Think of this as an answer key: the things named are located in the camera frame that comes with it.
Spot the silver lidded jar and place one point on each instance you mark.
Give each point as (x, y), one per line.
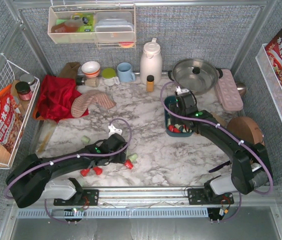
(30, 79)

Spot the white wire basket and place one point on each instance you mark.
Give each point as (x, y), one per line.
(8, 76)

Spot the orange spice bottle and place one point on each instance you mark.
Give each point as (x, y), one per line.
(150, 83)

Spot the green packaged box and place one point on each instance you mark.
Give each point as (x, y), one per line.
(87, 20)

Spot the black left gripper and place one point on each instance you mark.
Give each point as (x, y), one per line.
(122, 152)

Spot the dark lidded jar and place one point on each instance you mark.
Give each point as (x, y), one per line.
(23, 90)

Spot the beige wall rack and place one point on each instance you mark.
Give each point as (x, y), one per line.
(62, 29)

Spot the metal bowl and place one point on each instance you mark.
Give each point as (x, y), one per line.
(242, 89)

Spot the white right wall basket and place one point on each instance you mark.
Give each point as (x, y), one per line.
(271, 79)

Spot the striped pink oven mitt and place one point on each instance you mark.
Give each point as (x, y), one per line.
(91, 97)

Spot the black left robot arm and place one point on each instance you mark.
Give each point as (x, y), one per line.
(26, 183)

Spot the orange snack bag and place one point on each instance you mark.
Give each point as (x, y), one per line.
(10, 119)

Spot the white striped bowl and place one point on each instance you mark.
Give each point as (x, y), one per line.
(91, 69)

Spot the blue mug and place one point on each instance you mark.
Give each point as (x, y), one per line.
(125, 73)

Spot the white thermos jug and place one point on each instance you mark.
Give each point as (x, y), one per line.
(151, 61)

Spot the stainless steel pot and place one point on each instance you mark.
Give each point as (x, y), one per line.
(196, 75)

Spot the round wooden board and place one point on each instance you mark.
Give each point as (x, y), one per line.
(247, 129)

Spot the teal plastic storage basket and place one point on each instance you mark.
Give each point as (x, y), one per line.
(170, 103)

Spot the pink egg tray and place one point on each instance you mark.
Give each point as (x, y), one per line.
(227, 93)

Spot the red cloth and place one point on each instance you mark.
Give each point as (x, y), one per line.
(55, 99)

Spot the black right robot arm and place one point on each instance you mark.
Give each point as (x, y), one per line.
(250, 163)

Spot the green coffee capsule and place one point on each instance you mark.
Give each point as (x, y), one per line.
(85, 139)
(133, 157)

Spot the red coffee capsule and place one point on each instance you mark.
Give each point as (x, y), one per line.
(97, 170)
(85, 172)
(129, 164)
(171, 128)
(176, 130)

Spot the green lidded cup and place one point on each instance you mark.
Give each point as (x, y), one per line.
(110, 77)

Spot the clear plastic food container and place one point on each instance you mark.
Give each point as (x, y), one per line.
(114, 26)

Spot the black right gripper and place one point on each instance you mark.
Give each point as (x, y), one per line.
(176, 113)

